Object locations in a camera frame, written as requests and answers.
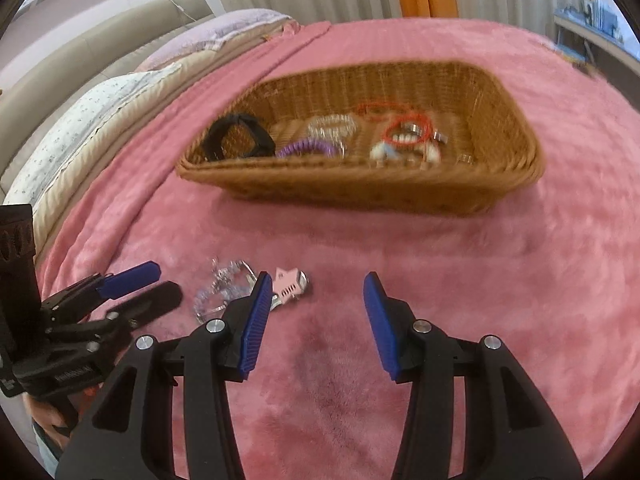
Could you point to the boxes on desk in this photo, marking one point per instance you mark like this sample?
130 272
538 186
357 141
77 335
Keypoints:
597 12

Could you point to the person's left hand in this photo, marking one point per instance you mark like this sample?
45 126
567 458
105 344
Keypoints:
50 417

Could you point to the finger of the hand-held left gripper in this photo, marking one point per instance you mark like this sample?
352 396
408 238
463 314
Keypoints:
155 300
130 277

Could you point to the beige padded headboard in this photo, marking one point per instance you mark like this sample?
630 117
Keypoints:
100 45

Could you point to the white floral pillow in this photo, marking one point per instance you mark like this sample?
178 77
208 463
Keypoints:
75 125

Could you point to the beige folded quilt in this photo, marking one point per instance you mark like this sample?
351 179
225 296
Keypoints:
150 90

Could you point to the purple pillow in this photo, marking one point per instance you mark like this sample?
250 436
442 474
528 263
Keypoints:
215 35

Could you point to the brown wicker basket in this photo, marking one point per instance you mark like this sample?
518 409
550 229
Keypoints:
350 185

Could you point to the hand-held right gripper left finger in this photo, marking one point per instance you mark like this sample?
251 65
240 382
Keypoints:
255 325

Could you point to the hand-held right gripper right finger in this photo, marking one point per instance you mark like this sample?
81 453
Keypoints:
380 330

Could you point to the black hair band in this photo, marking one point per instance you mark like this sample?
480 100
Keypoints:
215 135

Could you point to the white desk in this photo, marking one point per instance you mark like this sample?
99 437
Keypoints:
600 40

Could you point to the colourful books on bed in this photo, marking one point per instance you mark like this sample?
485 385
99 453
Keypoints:
575 55

